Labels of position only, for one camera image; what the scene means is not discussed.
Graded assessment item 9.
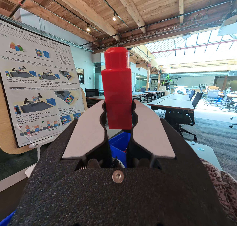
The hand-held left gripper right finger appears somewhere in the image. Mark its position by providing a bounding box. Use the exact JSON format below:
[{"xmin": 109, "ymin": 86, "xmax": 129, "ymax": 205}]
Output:
[{"xmin": 130, "ymin": 100, "xmax": 176, "ymax": 159}]

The hanging white light panel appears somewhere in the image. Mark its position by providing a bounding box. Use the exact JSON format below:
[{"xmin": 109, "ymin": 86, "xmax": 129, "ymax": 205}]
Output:
[{"xmin": 217, "ymin": 15, "xmax": 237, "ymax": 40}]

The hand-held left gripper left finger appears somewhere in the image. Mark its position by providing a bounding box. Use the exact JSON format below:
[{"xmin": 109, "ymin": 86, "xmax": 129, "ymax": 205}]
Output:
[{"xmin": 62, "ymin": 100, "xmax": 111, "ymax": 160}]

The grey office chair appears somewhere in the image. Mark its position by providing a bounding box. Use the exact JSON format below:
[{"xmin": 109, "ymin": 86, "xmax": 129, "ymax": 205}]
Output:
[
  {"xmin": 206, "ymin": 89, "xmax": 220, "ymax": 106},
  {"xmin": 220, "ymin": 93, "xmax": 237, "ymax": 111}
]

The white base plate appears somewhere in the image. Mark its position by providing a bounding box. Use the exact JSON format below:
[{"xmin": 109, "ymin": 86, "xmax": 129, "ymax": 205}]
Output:
[{"xmin": 185, "ymin": 140, "xmax": 222, "ymax": 171}]

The potted plant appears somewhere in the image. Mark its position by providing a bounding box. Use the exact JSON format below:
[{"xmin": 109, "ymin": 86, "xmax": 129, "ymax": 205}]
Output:
[{"xmin": 161, "ymin": 74, "xmax": 172, "ymax": 85}]

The red ceiling pipe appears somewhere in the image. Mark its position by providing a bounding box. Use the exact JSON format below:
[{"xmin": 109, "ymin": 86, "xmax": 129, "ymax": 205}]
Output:
[{"xmin": 151, "ymin": 39, "xmax": 237, "ymax": 54}]

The red block tower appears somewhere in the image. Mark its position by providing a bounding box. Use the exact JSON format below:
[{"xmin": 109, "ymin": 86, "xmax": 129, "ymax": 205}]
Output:
[{"xmin": 101, "ymin": 47, "xmax": 133, "ymax": 130}]

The long wooden office desk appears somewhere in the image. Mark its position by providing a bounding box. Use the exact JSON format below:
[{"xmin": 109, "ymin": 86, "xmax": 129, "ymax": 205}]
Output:
[{"xmin": 147, "ymin": 93, "xmax": 195, "ymax": 123}]

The blue plastic bin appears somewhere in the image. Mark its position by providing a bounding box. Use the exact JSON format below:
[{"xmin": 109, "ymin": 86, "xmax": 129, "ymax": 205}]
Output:
[{"xmin": 0, "ymin": 132, "xmax": 131, "ymax": 226}]

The black office chair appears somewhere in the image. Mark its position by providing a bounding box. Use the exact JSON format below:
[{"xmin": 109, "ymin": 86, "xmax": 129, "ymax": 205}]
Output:
[
  {"xmin": 85, "ymin": 88, "xmax": 100, "ymax": 108},
  {"xmin": 165, "ymin": 92, "xmax": 203, "ymax": 140}
]

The framed wall picture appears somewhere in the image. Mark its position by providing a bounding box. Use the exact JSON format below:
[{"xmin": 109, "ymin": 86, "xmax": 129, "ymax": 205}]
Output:
[{"xmin": 76, "ymin": 68, "xmax": 84, "ymax": 84}]

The instruction poster on stand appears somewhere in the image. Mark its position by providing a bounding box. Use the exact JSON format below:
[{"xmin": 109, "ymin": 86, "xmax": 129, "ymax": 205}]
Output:
[{"xmin": 0, "ymin": 83, "xmax": 88, "ymax": 155}]

